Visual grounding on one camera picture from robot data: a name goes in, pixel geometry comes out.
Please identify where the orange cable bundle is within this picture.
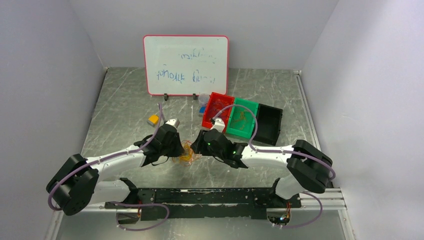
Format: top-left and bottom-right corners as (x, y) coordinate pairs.
(172, 139), (204, 168)

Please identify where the dark purple cable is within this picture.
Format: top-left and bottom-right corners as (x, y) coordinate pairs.
(209, 98), (231, 127)

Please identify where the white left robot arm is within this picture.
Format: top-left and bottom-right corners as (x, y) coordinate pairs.
(46, 118), (184, 216)

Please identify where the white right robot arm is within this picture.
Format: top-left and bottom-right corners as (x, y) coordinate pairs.
(190, 129), (336, 207)

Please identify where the yellow grey block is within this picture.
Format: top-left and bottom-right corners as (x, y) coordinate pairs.
(146, 115), (160, 127)

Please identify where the blue grey block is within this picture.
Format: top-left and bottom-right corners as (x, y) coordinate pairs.
(198, 106), (206, 118)

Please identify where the green plastic bin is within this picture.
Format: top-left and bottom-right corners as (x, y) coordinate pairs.
(226, 97), (259, 139)

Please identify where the red plastic bin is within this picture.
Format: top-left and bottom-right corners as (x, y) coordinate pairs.
(201, 92), (235, 129)

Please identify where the clear plastic cup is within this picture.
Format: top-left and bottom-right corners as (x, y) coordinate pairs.
(197, 93), (210, 107)

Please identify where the black plastic bin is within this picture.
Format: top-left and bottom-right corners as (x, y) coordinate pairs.
(253, 103), (283, 146)

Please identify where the pink framed whiteboard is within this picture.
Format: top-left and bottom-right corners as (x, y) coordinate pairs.
(142, 34), (230, 96)

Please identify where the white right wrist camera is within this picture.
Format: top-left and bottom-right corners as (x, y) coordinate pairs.
(210, 117), (226, 133)

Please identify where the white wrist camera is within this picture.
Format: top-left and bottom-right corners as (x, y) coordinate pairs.
(165, 118), (180, 129)
(210, 117), (226, 133)

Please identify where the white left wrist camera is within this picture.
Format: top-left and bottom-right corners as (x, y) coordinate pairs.
(165, 118), (180, 129)

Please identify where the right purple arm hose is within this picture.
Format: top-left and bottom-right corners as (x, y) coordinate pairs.
(211, 104), (336, 230)

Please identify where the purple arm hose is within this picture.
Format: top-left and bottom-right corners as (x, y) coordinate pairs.
(211, 104), (336, 230)
(47, 103), (170, 232)

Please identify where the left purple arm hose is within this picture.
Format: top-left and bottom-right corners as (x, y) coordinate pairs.
(47, 103), (170, 232)

